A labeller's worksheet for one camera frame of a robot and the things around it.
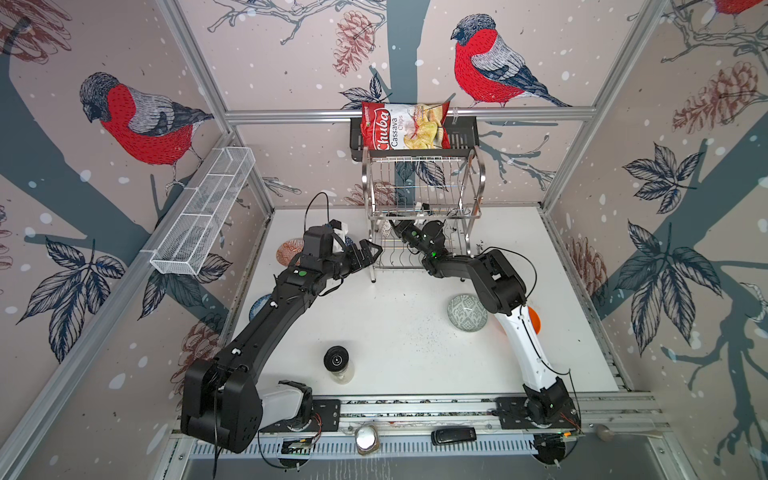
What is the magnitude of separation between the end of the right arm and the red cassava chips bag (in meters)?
0.24

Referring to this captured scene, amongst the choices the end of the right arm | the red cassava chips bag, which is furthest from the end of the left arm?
the red cassava chips bag

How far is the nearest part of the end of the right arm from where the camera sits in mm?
857

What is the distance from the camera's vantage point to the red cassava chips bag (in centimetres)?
87

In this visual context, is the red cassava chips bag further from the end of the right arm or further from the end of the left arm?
the end of the left arm
